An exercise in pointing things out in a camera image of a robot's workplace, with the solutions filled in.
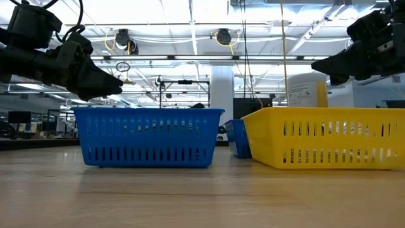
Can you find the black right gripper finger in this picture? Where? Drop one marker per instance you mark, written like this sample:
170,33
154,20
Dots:
345,76
345,63

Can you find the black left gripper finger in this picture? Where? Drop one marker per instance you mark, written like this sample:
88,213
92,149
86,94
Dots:
98,94
104,80

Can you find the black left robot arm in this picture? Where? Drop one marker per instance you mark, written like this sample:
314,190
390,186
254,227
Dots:
28,28

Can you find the white wipes canister yellow label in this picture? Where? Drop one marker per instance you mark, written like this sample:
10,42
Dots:
303,92

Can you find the blue plastic slotted basket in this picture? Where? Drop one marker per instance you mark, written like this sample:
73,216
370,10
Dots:
110,141
237,139

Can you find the dark wide background monitor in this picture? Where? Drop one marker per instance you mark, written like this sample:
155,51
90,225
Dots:
395,104

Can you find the small dark background monitor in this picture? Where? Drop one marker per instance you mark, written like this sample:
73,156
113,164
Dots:
19,117

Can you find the long linear light fixture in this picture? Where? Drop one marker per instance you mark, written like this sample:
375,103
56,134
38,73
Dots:
171,57

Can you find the yellow plastic slotted basket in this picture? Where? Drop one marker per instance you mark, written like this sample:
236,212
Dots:
316,142

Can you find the white building column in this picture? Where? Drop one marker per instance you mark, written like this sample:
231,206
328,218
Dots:
221,88

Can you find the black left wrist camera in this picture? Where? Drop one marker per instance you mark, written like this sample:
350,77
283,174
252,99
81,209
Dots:
79,44

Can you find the black background robot frame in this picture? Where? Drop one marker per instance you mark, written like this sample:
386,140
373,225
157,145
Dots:
185,82

